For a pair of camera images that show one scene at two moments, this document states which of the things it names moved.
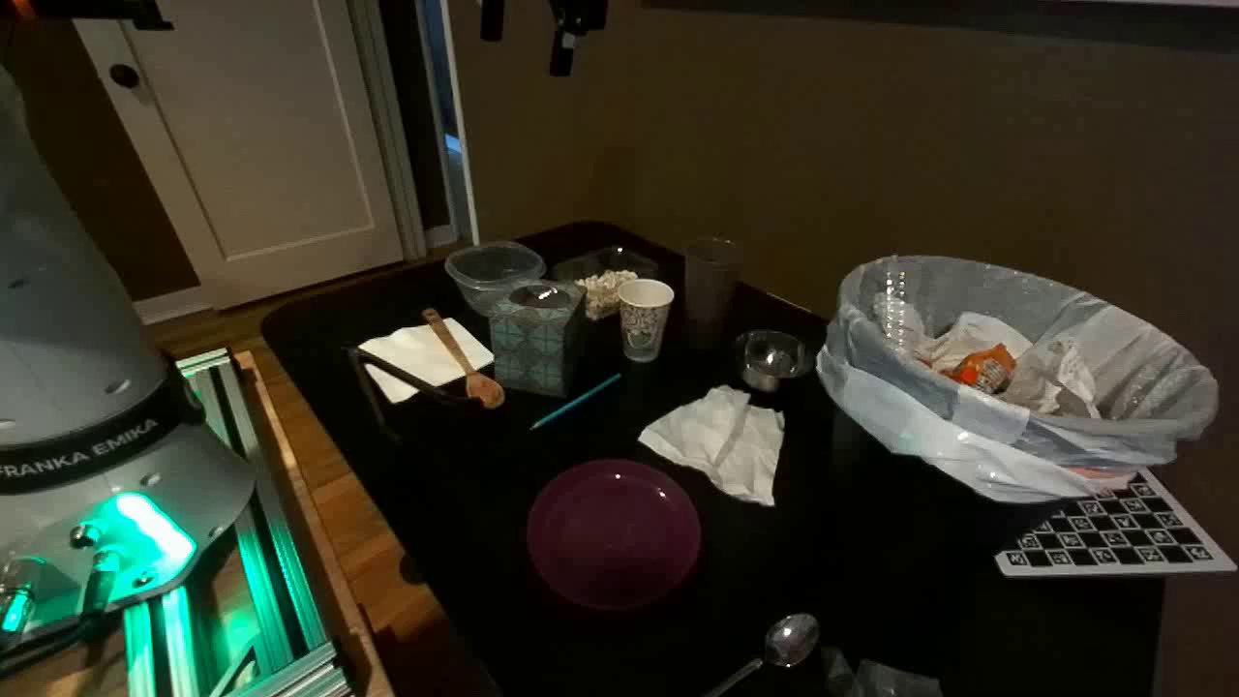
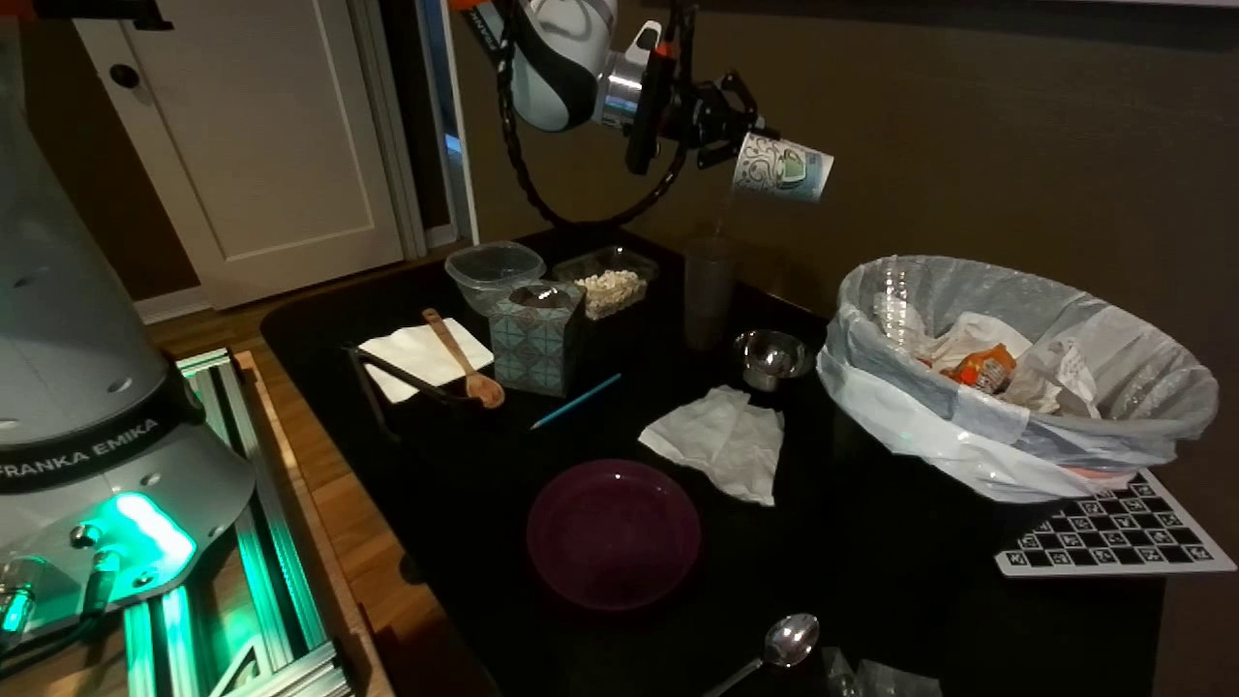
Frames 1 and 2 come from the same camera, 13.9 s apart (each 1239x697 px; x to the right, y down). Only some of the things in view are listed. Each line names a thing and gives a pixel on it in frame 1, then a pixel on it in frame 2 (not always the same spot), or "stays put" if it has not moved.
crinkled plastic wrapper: (874, 679) stays put
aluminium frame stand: (236, 612) stays put
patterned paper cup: (645, 313) to (782, 168)
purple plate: (612, 536) stays put
